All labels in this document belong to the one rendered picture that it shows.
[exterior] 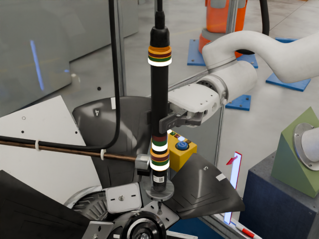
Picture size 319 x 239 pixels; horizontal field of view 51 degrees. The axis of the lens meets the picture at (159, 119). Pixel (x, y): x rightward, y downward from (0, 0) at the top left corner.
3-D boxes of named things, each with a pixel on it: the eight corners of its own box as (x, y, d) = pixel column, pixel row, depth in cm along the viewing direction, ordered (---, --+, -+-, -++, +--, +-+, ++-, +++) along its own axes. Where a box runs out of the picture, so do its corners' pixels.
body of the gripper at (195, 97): (224, 115, 78) (192, 134, 72) (191, 99, 84) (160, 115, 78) (228, 87, 74) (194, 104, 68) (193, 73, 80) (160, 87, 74)
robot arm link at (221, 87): (227, 113, 80) (220, 117, 78) (199, 99, 85) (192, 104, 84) (231, 81, 75) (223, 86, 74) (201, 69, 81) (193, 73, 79)
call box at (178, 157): (151, 157, 138) (150, 137, 132) (168, 147, 144) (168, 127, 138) (179, 177, 128) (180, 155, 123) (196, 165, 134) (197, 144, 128)
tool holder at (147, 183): (134, 198, 79) (132, 167, 74) (141, 178, 85) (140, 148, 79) (171, 204, 78) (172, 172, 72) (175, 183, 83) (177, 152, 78)
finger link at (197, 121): (212, 124, 70) (187, 127, 68) (200, 105, 76) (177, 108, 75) (213, 119, 69) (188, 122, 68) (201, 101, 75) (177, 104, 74)
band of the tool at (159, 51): (146, 66, 61) (145, 51, 60) (151, 57, 65) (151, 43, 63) (169, 68, 60) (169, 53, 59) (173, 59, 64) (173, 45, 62)
